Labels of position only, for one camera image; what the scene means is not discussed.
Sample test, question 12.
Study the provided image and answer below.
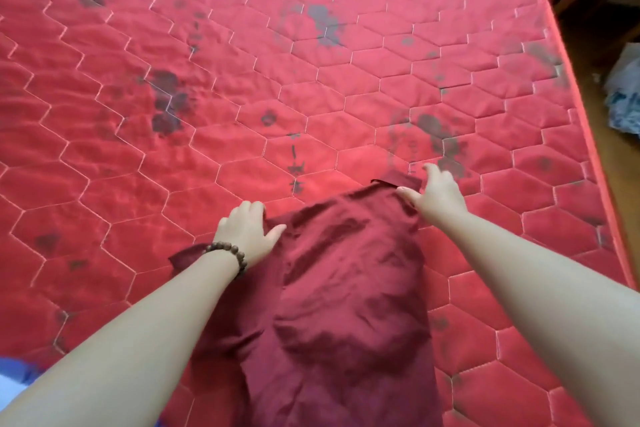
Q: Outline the dark blue shirt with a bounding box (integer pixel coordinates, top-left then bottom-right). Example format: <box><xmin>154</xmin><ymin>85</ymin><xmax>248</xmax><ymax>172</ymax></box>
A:
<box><xmin>0</xmin><ymin>355</ymin><xmax>43</xmax><ymax>385</ymax></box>

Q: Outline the light blue shirt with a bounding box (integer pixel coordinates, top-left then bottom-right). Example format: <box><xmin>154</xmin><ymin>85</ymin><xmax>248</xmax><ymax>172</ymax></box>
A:
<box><xmin>0</xmin><ymin>374</ymin><xmax>31</xmax><ymax>408</ymax></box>

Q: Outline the dark bead bracelet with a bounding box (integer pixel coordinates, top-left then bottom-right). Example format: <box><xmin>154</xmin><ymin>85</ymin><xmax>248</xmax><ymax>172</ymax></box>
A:
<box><xmin>201</xmin><ymin>241</ymin><xmax>249</xmax><ymax>280</ymax></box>

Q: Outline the person's left forearm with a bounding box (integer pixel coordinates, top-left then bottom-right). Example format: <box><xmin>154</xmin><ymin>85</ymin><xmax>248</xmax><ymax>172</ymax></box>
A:
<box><xmin>0</xmin><ymin>251</ymin><xmax>241</xmax><ymax>427</ymax></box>

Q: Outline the person's left hand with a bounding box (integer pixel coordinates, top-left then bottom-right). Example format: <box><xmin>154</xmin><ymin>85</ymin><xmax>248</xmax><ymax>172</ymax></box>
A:
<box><xmin>213</xmin><ymin>199</ymin><xmax>288</xmax><ymax>270</ymax></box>

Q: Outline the white plastic bag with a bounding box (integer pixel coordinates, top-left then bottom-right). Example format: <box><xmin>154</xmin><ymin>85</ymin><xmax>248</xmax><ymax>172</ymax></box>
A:
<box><xmin>602</xmin><ymin>42</ymin><xmax>640</xmax><ymax>137</ymax></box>

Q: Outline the maroon shirt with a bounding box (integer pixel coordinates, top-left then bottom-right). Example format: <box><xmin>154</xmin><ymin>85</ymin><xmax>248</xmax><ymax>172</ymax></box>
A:
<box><xmin>167</xmin><ymin>172</ymin><xmax>445</xmax><ymax>427</ymax></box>

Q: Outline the person's right forearm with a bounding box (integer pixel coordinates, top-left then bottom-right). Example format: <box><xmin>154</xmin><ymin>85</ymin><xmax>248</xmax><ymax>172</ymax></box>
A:
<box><xmin>437</xmin><ymin>213</ymin><xmax>640</xmax><ymax>427</ymax></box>

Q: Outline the person's right hand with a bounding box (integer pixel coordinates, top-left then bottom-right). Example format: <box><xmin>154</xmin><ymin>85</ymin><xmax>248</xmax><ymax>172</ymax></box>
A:
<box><xmin>396</xmin><ymin>163</ymin><xmax>469</xmax><ymax>230</ymax></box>

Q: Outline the red quilted mattress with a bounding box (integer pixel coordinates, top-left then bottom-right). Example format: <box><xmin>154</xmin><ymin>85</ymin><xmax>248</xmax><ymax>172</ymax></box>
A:
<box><xmin>0</xmin><ymin>0</ymin><xmax>639</xmax><ymax>427</ymax></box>

